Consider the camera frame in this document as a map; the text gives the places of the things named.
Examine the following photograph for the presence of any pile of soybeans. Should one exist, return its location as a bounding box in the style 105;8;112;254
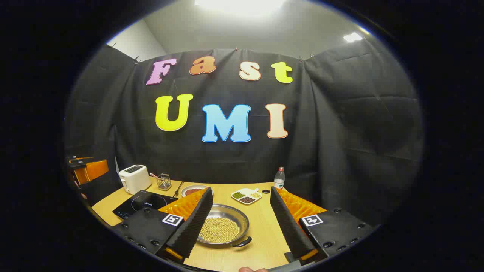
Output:
199;217;241;243

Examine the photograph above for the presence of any stainless steel pot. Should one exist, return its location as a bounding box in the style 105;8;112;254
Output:
196;204;253;248

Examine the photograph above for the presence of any white divided dish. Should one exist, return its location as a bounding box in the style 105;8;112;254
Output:
231;188;262;205

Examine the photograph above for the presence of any clear plastic water bottle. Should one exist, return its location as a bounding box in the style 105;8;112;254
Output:
273;167;285;189

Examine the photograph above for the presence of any large ceiling light panel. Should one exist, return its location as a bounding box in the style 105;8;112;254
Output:
195;0;288;16

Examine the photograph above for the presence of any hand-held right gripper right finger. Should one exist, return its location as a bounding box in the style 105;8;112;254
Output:
269;186;377;265

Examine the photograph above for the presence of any black induction cooktop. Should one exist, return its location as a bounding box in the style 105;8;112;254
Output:
112;190;179;220

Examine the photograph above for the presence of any white round plate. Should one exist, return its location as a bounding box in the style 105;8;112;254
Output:
181;185;214;198

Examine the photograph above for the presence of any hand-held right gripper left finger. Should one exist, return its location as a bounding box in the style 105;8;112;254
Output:
113;187;214;265

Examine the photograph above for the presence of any white toaster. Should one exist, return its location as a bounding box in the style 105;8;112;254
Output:
119;165;152;195

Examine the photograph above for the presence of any wire mesh basket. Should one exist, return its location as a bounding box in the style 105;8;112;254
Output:
156;173;172;191

